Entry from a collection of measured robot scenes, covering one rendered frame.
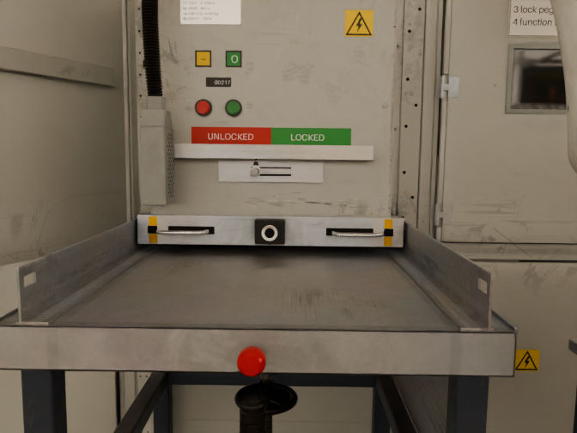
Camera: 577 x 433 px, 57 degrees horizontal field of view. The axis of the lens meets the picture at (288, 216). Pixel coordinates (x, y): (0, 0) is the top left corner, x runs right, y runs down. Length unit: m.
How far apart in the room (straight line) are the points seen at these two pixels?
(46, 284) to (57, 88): 0.56
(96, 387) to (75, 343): 0.79
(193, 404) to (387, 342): 0.87
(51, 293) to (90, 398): 0.74
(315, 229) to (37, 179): 0.57
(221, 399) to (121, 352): 0.78
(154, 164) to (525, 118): 0.86
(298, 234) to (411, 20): 0.59
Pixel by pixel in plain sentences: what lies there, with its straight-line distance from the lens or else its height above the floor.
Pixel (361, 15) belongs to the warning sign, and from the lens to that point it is 1.11.
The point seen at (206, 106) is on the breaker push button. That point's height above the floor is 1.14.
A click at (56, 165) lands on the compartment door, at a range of 1.21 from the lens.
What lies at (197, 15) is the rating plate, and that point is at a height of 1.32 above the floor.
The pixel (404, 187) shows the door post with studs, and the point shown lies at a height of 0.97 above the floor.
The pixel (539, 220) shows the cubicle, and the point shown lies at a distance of 1.40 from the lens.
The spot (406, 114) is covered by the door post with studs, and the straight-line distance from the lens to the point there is 1.31.
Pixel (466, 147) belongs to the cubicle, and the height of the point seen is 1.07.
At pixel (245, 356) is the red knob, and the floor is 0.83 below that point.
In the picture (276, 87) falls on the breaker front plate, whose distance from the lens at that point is 1.08.
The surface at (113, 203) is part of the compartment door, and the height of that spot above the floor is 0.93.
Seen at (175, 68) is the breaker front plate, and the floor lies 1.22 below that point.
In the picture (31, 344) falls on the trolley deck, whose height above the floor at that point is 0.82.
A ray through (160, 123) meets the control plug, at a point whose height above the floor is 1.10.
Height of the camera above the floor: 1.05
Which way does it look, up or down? 7 degrees down
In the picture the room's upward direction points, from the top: 1 degrees clockwise
